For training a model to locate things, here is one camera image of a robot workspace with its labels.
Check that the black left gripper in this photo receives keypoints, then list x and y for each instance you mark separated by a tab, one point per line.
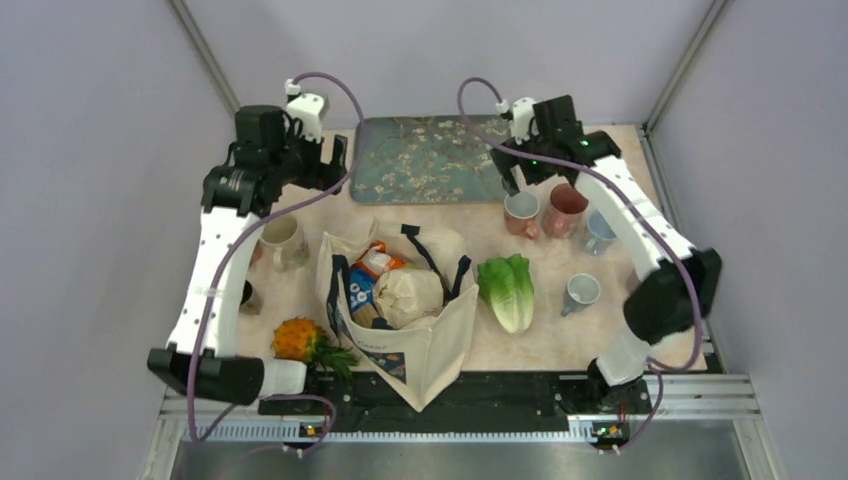
320	169

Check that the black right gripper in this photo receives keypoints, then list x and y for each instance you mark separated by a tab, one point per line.
506	161

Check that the pink patterned mug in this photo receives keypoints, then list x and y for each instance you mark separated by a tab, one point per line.
563	211

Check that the salmon pink mug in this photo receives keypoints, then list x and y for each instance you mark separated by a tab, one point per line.
256	255
519	213

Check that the cream dragon print mug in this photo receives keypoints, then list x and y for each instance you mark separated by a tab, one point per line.
284	240

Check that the light blue mug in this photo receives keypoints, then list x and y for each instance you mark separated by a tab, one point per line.
598	236

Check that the white ceramic mug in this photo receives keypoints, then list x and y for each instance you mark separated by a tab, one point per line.
582	290

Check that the brown striped mug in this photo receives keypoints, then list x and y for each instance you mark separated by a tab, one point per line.
251	301

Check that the cream canvas tote bag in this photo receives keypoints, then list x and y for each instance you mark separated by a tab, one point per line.
421	360

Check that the mauve purple mug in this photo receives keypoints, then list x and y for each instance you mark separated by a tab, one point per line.
632	282

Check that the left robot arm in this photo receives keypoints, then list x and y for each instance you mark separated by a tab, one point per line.
200	357

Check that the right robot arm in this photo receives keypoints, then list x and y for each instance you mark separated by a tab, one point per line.
677	281

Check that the teal floral serving tray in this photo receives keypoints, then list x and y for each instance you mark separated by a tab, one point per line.
423	160

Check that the green romaine lettuce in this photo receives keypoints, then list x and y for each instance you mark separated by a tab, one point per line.
506	286

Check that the orange snack packet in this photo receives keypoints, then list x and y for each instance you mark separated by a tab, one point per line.
376	261

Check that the blue cookie snack bag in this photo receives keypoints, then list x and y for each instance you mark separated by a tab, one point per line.
360	288

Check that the pineapple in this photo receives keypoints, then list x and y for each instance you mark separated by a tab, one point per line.
302	339

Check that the cream paper wrapped package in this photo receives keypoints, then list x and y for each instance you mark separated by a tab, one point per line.
405	295

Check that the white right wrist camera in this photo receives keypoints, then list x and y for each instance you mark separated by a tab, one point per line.
521	118

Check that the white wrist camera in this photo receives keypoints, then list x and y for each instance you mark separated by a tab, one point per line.
521	118
307	111

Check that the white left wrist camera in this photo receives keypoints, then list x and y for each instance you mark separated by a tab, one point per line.
307	111

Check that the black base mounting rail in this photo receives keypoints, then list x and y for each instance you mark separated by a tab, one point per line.
477	402

